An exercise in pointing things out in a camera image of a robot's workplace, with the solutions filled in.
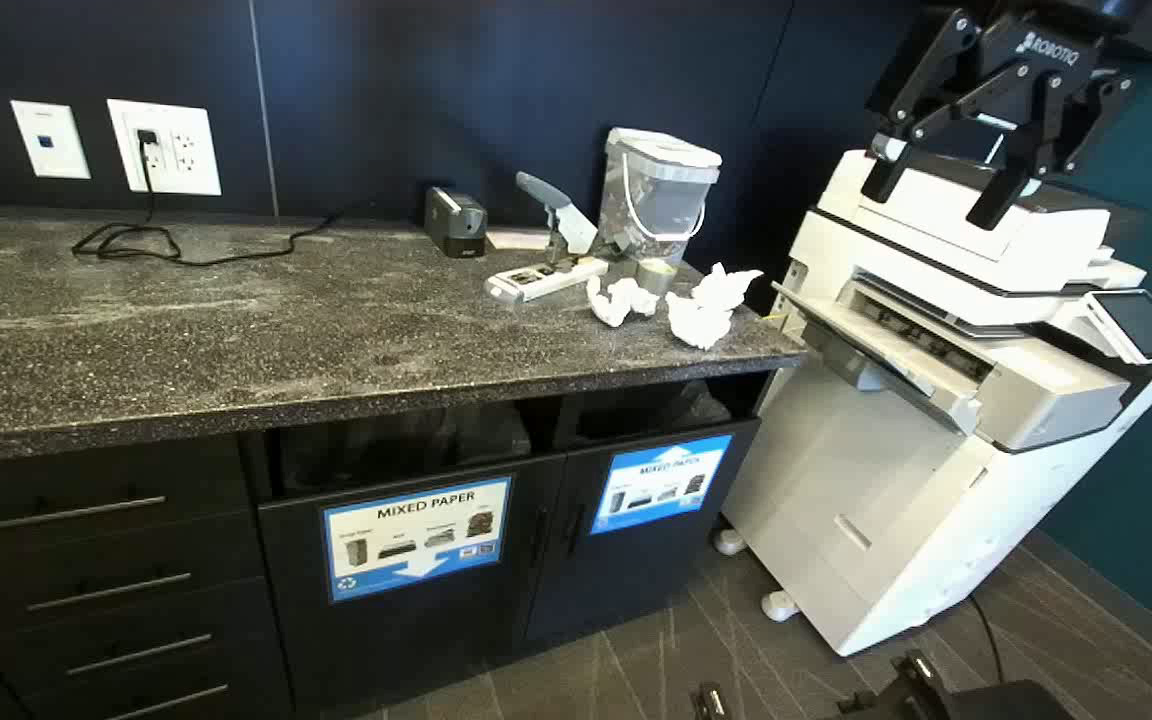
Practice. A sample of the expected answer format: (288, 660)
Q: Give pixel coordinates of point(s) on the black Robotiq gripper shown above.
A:
(1049, 46)

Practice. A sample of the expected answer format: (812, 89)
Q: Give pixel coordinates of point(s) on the white paper ball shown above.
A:
(727, 286)
(619, 303)
(700, 322)

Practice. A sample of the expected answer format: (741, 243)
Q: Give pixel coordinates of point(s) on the black bin door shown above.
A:
(603, 585)
(389, 653)

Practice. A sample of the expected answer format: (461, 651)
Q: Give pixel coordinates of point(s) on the printer touchscreen panel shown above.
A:
(1143, 326)

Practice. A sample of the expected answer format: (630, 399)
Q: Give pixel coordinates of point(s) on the clear tape roll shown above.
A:
(658, 279)

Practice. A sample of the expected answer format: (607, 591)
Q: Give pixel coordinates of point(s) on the large white office printer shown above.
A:
(897, 504)

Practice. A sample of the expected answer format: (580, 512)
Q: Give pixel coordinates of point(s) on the blue mixed paper label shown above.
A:
(418, 540)
(660, 482)

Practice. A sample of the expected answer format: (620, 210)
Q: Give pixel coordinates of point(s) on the black floor device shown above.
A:
(979, 701)

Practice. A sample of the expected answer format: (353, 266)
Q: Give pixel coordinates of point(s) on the black cabinet with drawers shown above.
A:
(203, 550)

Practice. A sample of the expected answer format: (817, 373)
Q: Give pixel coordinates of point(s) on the white wall outlet plate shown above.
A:
(191, 153)

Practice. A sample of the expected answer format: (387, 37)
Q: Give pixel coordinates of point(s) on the small white wall plate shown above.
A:
(51, 140)

